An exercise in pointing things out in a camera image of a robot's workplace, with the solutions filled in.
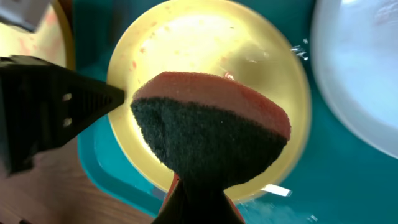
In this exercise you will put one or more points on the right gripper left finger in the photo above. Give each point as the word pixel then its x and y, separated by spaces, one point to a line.
pixel 44 106

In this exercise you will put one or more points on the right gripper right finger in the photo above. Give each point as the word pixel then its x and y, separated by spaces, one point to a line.
pixel 181 206

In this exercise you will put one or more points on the yellow plate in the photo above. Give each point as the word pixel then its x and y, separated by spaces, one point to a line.
pixel 52 41
pixel 222 38

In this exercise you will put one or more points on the red black sponge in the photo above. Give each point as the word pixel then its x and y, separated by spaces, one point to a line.
pixel 212 132

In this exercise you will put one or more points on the teal plastic tray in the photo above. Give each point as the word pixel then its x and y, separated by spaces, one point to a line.
pixel 339 179

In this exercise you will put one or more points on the light blue plate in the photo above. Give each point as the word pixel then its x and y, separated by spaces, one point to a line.
pixel 354 59

